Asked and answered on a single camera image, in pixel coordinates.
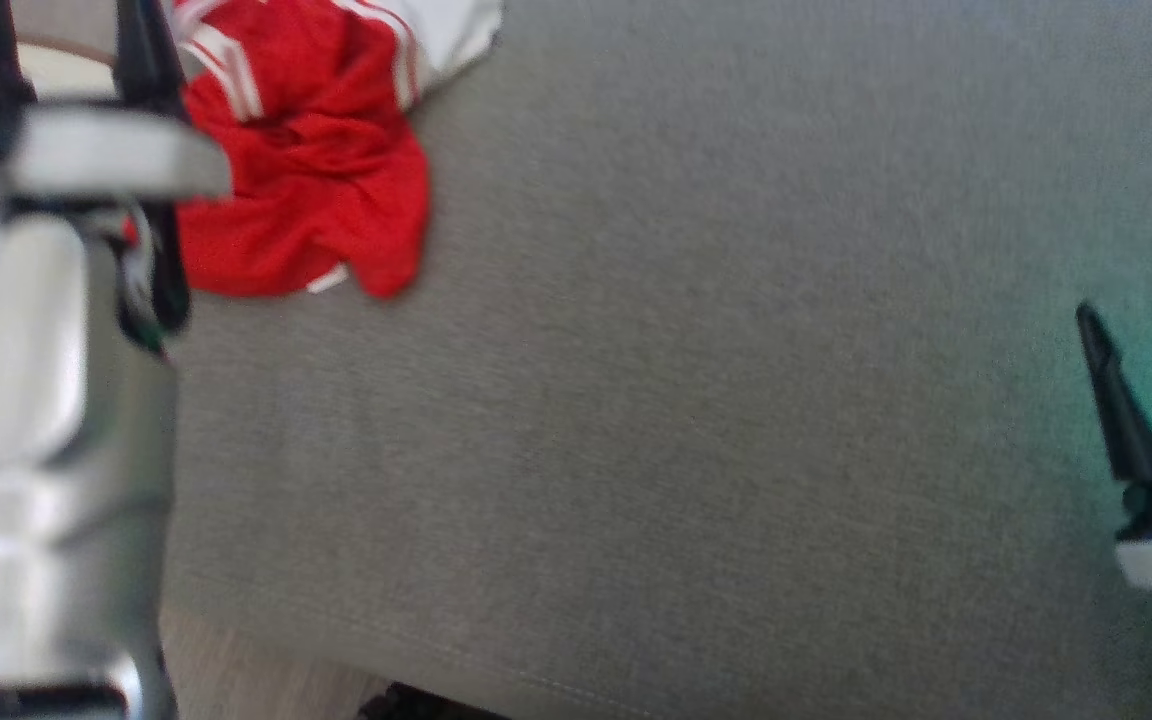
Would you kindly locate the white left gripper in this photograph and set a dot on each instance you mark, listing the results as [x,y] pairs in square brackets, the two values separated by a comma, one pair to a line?
[116,150]

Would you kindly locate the large grey sofa seat cushion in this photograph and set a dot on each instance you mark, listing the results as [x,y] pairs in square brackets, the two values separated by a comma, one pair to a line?
[636,350]

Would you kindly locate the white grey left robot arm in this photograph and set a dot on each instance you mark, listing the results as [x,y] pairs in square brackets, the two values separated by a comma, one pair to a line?
[36,400]

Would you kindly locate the red white numbered jersey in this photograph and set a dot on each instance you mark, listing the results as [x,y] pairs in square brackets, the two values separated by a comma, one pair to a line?
[316,170]

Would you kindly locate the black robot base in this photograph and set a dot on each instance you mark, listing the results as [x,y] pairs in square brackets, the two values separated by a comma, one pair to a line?
[416,705]

